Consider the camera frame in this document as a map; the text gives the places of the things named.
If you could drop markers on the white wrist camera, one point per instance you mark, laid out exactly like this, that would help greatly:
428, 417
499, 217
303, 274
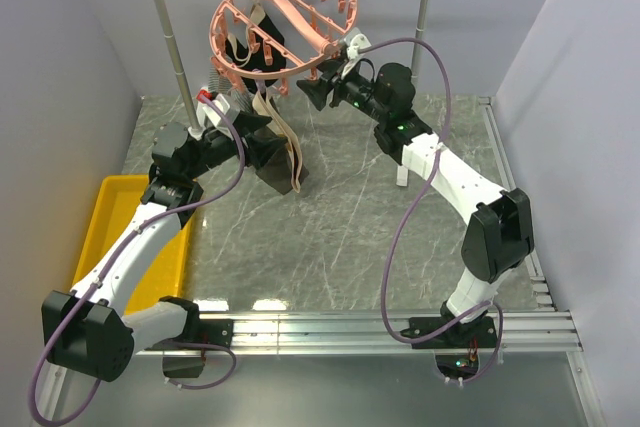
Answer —
356, 42
209, 107

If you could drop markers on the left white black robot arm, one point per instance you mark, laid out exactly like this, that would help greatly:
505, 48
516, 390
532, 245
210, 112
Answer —
87, 329

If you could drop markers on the pink round clip hanger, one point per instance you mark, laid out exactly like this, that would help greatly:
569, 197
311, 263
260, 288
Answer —
312, 30

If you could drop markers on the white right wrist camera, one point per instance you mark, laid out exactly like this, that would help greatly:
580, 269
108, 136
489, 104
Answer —
356, 42

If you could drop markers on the dark grey boxer briefs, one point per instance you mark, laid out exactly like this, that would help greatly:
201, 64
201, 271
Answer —
284, 170

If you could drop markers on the aluminium table edge rail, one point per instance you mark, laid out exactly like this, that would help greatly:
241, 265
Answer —
281, 333

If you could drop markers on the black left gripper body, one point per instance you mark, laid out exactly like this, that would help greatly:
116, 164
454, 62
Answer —
251, 154

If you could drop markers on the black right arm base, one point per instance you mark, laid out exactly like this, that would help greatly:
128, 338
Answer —
466, 352

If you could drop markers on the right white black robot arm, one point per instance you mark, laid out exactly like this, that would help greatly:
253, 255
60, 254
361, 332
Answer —
499, 229

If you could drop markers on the yellow plastic tray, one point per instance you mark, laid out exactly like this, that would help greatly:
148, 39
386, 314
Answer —
117, 200

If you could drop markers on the grey striped underwear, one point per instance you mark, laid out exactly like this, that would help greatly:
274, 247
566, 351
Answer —
220, 84

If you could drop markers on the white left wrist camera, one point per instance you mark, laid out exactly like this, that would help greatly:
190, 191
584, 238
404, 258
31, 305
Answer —
209, 107

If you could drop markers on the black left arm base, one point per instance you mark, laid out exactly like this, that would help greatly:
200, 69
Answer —
185, 358

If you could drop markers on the black hanging underwear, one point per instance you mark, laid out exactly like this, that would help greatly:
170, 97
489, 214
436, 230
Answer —
252, 56

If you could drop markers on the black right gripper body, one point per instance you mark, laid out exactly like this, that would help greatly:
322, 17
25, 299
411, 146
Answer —
328, 84

